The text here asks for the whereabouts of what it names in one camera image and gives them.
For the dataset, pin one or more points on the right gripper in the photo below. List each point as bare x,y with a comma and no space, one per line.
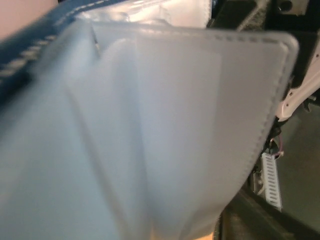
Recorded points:
279,15

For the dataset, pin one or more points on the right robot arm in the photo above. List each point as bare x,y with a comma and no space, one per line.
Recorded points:
305,77

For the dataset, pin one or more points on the white slotted cable duct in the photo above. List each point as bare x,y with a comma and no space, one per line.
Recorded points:
270,178

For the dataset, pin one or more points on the blue card holder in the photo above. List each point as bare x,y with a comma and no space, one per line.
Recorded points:
131,119

